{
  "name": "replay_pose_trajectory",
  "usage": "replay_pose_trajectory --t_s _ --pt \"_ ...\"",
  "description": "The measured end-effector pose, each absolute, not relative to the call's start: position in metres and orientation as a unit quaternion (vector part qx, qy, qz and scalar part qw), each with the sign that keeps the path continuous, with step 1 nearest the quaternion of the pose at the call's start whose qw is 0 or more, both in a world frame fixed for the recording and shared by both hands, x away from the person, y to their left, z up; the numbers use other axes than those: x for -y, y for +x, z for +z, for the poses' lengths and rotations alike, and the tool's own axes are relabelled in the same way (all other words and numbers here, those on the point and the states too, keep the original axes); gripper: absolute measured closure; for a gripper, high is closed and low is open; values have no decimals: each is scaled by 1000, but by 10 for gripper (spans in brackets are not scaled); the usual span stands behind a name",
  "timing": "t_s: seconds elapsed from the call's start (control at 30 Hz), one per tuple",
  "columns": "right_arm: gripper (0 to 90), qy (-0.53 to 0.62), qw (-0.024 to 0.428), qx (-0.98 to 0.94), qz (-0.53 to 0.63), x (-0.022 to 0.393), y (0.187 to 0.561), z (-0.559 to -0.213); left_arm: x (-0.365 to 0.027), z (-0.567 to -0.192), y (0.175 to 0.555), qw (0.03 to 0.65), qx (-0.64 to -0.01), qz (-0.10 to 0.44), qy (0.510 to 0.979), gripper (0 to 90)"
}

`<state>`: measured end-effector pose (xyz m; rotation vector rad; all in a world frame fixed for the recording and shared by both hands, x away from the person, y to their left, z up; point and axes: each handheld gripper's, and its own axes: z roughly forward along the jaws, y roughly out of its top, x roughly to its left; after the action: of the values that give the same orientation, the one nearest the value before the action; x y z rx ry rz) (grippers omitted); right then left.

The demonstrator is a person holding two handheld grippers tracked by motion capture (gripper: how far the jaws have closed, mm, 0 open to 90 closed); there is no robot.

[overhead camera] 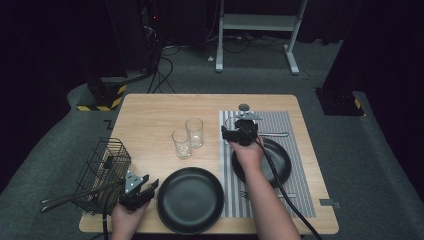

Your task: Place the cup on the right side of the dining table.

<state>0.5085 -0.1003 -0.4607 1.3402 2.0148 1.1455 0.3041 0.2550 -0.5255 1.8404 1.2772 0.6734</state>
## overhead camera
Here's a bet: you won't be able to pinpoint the dark long-handled utensil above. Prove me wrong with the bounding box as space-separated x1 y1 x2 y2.
40 196 91 213
40 186 121 205

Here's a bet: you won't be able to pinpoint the black yellow striped base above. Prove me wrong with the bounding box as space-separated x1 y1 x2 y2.
76 78 128 113

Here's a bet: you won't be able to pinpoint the dark equipment rack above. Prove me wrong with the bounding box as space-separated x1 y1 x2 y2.
138 0 165 73

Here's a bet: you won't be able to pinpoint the silver fork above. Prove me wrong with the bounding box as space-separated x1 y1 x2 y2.
240 190 297 200

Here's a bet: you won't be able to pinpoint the person's right hand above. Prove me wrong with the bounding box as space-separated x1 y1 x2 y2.
229 136 267 175

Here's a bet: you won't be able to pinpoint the brown white striped placemat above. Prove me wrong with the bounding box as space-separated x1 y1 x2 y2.
218 110 317 219

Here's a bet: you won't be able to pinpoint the person's left hand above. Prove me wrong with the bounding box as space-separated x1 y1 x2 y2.
110 201 151 240

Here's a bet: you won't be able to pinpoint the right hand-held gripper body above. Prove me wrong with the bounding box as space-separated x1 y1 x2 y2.
234 111 263 148

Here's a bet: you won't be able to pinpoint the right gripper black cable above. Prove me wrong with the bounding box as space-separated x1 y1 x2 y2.
244 128 324 240

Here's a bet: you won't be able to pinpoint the black cables under stand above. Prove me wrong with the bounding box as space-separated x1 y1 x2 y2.
206 31 288 54

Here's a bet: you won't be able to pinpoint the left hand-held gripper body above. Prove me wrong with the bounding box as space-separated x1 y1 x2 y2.
118 170 156 213

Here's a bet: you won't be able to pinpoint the black curtain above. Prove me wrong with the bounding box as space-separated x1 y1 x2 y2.
0 0 129 201
321 0 424 188

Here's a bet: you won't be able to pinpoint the black wire basket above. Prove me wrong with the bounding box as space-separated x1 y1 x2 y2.
75 137 132 216

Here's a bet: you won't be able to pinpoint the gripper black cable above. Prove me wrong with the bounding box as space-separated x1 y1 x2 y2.
244 128 324 240
101 184 127 240

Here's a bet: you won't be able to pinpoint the black plate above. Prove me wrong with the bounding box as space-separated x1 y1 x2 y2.
232 136 293 189
157 166 225 235

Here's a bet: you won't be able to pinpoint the white metal stand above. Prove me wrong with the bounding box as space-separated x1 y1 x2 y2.
214 0 309 76

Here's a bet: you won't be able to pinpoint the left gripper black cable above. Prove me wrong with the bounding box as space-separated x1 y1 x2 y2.
101 184 127 240

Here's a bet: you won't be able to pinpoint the grey tape piece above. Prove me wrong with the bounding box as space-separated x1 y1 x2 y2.
319 198 342 209

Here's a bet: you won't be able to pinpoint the silver table knife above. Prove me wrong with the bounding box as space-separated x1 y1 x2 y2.
258 131 290 138

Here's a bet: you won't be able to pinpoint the black floor cable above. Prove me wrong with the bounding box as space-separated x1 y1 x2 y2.
146 43 181 95

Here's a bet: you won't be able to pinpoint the black base with yellow mark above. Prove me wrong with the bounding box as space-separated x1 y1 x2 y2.
314 87 365 117

